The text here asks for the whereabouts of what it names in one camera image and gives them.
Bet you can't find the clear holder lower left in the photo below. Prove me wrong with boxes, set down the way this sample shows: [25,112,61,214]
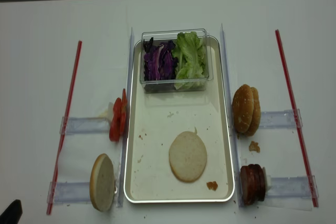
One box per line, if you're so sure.
[47,182,91,205]

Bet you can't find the red strip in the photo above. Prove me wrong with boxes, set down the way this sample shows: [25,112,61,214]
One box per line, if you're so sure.
[46,40,82,216]
[275,29,319,208]

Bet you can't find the red strip right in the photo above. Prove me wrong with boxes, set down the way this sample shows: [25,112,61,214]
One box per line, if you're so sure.
[275,29,319,208]

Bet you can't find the white block behind tomatoes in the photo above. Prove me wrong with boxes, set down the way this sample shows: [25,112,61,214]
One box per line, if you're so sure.
[107,102,114,123]

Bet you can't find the clear holder upper right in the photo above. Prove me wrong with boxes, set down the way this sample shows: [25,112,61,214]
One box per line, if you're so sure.
[259,109,302,129]

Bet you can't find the clear rail right of tray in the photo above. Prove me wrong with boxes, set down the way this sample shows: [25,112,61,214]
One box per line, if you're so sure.
[220,24,244,208]

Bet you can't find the red strip left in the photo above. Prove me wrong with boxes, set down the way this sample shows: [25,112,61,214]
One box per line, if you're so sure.
[46,40,82,216]

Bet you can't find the brown meat patty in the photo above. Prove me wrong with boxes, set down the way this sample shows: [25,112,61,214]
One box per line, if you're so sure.
[240,166,256,206]
[253,164,266,201]

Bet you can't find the white block behind patties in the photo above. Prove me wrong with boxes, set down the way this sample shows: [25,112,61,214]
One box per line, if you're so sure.
[262,167,272,195]

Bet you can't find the clear holder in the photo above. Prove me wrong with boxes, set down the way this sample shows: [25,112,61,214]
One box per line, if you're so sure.
[259,109,302,129]
[60,117,110,135]
[47,182,91,205]
[265,176,319,198]

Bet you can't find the black object bottom left corner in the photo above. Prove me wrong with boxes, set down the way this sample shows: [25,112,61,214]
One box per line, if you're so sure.
[0,199,23,224]

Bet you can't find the upright bun slice left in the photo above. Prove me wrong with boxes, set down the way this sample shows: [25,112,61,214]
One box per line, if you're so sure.
[89,153,115,212]

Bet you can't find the front tomato slice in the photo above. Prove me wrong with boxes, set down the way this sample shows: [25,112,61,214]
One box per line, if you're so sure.
[109,98,122,142]

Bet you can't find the rear sesame bun top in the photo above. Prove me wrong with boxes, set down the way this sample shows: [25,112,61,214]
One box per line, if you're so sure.
[245,87,261,136]

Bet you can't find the green lettuce leaves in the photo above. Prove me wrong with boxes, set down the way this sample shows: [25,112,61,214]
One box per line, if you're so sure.
[173,31,206,90]

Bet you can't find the clear rail left of tray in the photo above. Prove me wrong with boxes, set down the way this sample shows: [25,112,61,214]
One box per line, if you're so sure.
[118,27,134,208]

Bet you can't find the front sesame bun top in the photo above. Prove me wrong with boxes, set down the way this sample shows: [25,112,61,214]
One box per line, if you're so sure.
[232,84,254,133]

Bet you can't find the tomato slice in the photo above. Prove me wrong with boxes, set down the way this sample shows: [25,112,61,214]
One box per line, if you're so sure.
[120,89,128,135]
[109,98,122,142]

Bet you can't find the bread crumb on table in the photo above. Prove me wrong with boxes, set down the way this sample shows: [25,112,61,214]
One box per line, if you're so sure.
[249,141,260,153]

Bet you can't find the clear plastic salad container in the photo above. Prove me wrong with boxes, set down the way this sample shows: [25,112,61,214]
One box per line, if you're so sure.
[139,28,213,93]

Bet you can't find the rear brown meat patty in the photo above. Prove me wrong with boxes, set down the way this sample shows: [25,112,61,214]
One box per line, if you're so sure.
[253,164,266,201]

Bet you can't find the sesame bun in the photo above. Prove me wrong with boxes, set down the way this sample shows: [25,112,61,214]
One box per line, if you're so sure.
[245,87,261,136]
[232,84,254,133]

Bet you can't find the front brown meat patty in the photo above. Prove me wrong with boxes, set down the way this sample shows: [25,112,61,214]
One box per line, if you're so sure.
[240,166,256,206]

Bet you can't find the bun slice on tray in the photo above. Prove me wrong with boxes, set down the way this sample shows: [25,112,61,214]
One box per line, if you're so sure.
[169,131,207,183]

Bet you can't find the purple cabbage leaves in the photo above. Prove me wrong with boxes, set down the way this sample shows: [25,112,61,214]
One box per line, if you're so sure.
[143,37,179,81]

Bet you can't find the rear tomato slice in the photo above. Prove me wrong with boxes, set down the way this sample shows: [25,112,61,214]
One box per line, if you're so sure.
[120,89,128,135]

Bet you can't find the bread crumb on tray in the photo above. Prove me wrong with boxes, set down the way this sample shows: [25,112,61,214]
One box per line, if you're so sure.
[206,181,218,191]

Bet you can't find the clear holder lower right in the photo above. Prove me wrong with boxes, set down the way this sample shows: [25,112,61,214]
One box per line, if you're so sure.
[265,176,319,198]

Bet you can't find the clear rail of tray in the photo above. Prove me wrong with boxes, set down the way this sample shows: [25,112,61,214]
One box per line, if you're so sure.
[220,24,244,208]
[118,27,134,208]

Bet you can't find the cream rectangular serving tray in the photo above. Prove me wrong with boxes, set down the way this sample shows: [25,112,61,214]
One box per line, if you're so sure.
[124,36,235,204]

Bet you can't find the clear holder upper left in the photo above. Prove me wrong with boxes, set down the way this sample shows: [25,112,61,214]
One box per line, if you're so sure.
[60,117,110,135]

